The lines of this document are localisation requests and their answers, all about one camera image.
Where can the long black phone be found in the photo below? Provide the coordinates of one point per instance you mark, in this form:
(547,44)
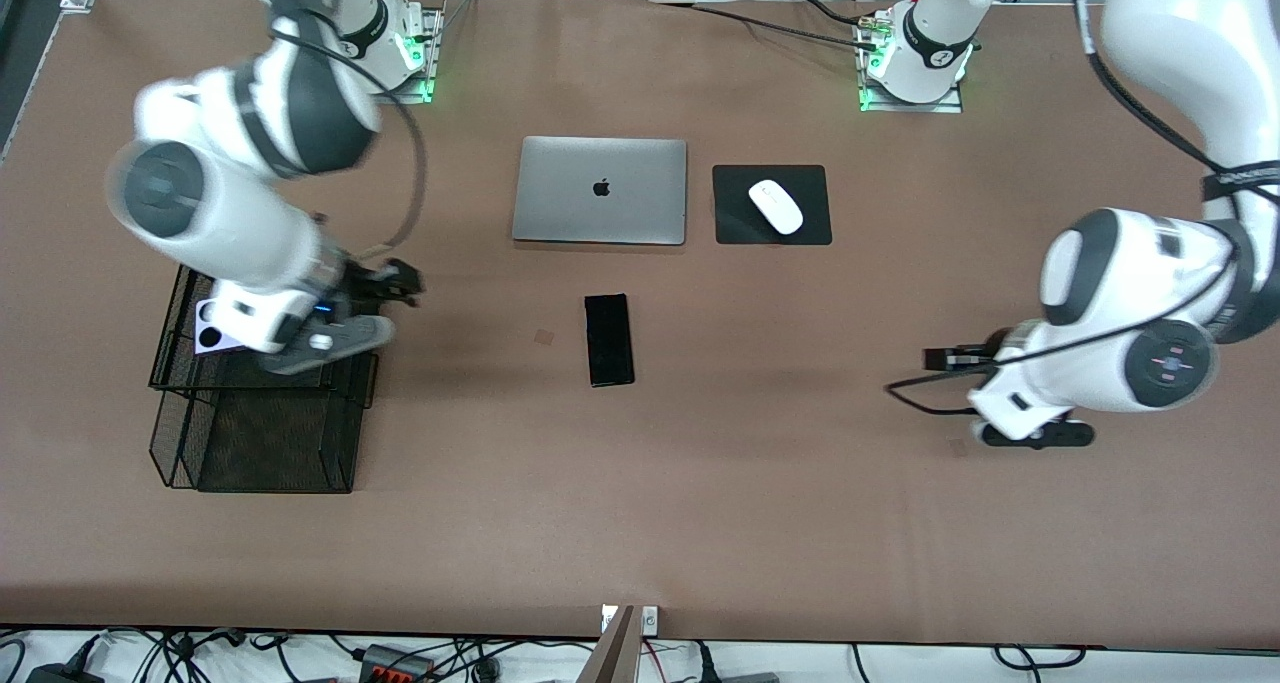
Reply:
(610,343)

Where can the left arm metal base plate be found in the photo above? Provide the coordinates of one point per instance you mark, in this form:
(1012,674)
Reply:
(910,107)

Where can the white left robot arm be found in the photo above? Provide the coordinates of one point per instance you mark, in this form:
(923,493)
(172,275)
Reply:
(1110,273)

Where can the black orange power strip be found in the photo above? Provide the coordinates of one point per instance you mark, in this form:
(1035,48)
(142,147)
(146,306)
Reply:
(395,668)

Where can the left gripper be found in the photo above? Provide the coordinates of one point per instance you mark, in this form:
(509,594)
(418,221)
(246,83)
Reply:
(986,353)

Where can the silver closed laptop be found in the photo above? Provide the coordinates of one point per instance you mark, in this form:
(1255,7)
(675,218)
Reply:
(600,213)

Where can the white metal bracket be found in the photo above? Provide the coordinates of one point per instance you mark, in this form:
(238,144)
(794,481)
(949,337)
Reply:
(650,620)
(607,618)

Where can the black power adapter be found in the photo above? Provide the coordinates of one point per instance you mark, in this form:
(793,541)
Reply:
(60,675)

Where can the black mouse pad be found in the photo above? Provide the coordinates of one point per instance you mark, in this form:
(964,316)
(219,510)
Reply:
(735,223)

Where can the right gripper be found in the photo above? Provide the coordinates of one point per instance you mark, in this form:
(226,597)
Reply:
(366,285)

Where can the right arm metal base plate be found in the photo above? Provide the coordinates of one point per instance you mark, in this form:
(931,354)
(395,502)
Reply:
(436,43)

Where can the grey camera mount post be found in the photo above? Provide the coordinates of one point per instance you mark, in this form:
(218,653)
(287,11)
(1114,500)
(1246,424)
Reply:
(612,653)

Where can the lilac flip phone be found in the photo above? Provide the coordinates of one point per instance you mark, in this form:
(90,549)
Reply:
(210,338)

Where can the black plug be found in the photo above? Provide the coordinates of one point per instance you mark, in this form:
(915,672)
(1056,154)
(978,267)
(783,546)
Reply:
(705,663)

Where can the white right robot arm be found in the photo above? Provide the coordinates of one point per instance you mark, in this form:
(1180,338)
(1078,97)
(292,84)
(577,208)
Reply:
(230,213)

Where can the white computer mouse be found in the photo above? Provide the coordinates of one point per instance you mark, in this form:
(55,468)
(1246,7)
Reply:
(776,206)

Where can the black mesh desk tray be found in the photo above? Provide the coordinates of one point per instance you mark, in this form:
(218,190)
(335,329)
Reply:
(280,443)

